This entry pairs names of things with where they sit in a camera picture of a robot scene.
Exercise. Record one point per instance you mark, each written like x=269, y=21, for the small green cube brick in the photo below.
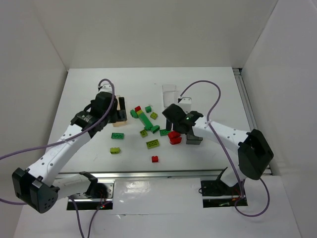
x=148, y=109

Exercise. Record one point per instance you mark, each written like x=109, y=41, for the lime 2x4 brick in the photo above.
x=152, y=144

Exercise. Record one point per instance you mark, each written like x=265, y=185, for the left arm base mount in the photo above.
x=101, y=198

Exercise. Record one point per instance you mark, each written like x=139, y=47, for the aluminium rail front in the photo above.
x=158, y=174

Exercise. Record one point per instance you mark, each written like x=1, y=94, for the tan translucent container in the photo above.
x=119, y=122

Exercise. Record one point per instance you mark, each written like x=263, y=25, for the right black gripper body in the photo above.
x=182, y=128

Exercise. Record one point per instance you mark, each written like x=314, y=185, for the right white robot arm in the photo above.
x=232, y=140

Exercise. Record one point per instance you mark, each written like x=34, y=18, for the clear plastic container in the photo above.
x=168, y=94

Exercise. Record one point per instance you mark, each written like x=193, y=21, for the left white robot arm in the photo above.
x=38, y=185

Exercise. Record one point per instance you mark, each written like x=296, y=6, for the aluminium rail right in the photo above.
x=250, y=114

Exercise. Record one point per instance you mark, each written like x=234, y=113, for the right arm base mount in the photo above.
x=217, y=194

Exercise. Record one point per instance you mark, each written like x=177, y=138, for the red 2x4 brick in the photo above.
x=173, y=134

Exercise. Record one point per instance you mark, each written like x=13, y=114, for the long green brick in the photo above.
x=145, y=121

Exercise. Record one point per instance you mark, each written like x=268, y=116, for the green slope brick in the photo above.
x=155, y=128

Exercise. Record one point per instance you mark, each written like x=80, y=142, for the small red brick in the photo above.
x=155, y=159

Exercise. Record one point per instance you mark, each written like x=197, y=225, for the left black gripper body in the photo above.
x=121, y=109

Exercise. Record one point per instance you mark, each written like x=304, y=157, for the lime small square brick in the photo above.
x=143, y=133

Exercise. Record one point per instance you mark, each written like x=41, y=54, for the lime 2x2 brick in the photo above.
x=153, y=115

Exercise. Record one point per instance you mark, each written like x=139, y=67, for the aluminium rail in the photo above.
x=250, y=114
x=158, y=174

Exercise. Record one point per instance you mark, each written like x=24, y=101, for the lime rounded brick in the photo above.
x=115, y=150

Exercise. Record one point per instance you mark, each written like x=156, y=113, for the green 2x4 brick right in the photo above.
x=164, y=132

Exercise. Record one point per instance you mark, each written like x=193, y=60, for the green brick stack end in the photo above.
x=134, y=114

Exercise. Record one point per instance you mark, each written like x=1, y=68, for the grey translucent container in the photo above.
x=193, y=140

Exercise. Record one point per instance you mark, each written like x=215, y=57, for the dark green 2x4 brick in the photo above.
x=117, y=135

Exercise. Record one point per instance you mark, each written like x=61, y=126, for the red arched brick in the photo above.
x=176, y=140

